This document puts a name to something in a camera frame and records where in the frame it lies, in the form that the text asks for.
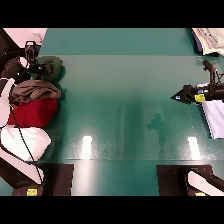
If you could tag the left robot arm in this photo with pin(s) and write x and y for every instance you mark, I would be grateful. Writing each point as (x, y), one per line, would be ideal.
(13, 163)

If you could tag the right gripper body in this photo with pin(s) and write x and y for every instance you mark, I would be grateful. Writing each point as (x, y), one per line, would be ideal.
(191, 94)

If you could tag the olive green T-shirt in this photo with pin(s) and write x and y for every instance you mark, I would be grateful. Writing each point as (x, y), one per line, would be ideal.
(50, 66)

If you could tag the purple garment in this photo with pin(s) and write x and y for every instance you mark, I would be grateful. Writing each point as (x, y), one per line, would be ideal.
(197, 44)

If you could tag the dark arm base plate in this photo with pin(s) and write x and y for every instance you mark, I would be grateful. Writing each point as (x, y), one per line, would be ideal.
(171, 180)
(58, 180)

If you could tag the red garment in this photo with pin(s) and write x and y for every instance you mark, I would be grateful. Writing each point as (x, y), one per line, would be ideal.
(35, 113)

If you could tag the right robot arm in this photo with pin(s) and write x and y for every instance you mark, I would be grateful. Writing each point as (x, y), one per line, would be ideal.
(204, 181)

